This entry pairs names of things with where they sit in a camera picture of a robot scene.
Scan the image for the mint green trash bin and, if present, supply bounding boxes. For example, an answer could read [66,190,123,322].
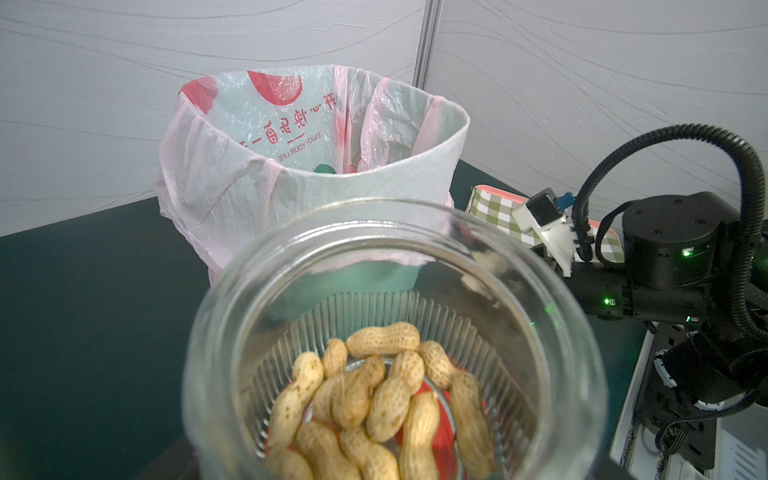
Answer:
[266,261,420,321]

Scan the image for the beige lid glass peanut jar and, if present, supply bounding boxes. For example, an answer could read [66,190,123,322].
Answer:
[182,200,607,479]

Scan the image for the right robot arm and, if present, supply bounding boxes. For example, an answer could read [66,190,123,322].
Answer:
[566,124,767,406]

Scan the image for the green checkered cloth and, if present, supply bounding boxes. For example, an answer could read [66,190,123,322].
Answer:
[466,187,625,265]

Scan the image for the pink tray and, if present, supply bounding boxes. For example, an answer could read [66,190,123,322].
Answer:
[464,184,625,265]

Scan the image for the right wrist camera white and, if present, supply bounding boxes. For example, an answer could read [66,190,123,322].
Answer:
[511,188,577,278]

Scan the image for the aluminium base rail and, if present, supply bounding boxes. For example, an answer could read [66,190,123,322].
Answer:
[609,326,767,479]

